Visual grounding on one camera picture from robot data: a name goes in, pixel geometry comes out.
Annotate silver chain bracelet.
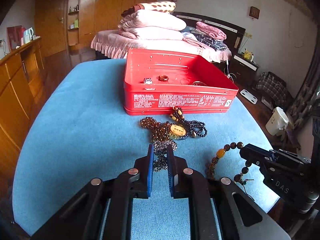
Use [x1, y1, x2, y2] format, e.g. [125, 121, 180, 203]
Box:
[152, 139, 178, 172]

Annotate amber bead necklace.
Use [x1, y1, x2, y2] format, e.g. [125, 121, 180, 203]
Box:
[139, 116, 173, 143]

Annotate dark bead necklace yellow pendant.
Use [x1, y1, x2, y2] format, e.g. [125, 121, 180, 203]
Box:
[170, 106, 208, 139]

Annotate large wooden bead bracelet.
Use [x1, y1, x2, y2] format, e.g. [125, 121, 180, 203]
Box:
[205, 141, 254, 186]

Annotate silver wrist watch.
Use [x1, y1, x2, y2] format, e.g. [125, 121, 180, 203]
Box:
[143, 78, 152, 85]

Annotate silver bangle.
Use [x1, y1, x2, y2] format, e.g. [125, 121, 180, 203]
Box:
[192, 81, 207, 86]

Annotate white plastic container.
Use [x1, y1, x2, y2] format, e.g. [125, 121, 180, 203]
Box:
[265, 107, 289, 135]

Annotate red metal tin box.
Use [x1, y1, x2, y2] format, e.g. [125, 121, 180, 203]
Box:
[124, 49, 239, 115]

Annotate plaid bag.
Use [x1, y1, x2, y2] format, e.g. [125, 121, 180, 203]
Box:
[255, 72, 293, 109]

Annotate white bathroom scale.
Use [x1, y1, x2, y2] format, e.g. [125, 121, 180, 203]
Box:
[240, 89, 258, 105]

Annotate dark nightstand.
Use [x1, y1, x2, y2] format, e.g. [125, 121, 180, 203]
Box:
[230, 54, 259, 86]

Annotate plaid folded clothes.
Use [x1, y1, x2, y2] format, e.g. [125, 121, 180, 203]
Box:
[182, 29, 228, 51]

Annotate pink folded quilt stack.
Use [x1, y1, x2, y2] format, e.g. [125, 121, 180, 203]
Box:
[118, 9, 187, 40]

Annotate bed with pink cover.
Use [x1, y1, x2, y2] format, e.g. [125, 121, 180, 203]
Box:
[91, 12, 246, 63]

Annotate yellow pikachu toy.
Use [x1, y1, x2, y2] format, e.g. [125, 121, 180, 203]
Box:
[242, 49, 254, 62]

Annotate pink folded blanket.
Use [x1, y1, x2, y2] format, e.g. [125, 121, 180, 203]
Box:
[196, 21, 227, 41]

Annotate spotted folded blanket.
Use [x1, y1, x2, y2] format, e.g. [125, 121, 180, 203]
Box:
[121, 1, 176, 17]

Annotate wooden sideboard cabinet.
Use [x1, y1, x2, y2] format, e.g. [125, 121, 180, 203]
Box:
[1, 37, 46, 178]

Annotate wooden wardrobe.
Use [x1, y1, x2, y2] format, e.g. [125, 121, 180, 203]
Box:
[34, 0, 156, 57]

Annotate white electric kettle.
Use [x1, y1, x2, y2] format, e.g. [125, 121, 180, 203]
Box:
[23, 28, 34, 44]

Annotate white power strip cable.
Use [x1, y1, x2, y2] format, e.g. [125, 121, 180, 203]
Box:
[223, 60, 238, 83]

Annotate small wall plaque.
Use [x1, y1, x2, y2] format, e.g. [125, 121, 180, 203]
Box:
[249, 7, 260, 20]

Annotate red picture frame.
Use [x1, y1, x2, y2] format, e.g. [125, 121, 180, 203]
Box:
[7, 25, 24, 51]

